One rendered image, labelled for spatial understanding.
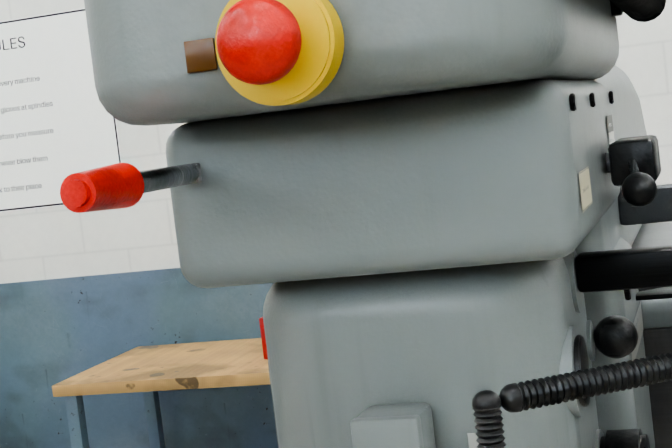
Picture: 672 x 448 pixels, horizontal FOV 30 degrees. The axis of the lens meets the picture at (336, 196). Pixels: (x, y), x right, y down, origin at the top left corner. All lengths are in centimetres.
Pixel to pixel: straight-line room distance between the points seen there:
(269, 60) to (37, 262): 529
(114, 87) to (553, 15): 23
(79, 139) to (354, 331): 495
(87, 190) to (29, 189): 520
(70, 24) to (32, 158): 63
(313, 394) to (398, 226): 13
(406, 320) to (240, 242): 11
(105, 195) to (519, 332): 26
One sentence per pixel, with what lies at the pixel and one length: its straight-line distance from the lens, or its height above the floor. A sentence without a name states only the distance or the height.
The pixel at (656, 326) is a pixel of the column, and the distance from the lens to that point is 120.
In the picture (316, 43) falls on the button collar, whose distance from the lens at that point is 59.
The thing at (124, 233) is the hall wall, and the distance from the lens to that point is 561.
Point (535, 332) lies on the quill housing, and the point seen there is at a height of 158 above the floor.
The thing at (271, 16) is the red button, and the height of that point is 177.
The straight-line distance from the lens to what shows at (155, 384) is 474.
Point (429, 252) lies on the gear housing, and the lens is 70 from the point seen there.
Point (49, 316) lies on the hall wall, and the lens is 583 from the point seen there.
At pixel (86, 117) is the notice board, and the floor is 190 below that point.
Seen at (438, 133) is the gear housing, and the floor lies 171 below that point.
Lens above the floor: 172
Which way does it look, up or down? 3 degrees down
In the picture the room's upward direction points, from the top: 7 degrees counter-clockwise
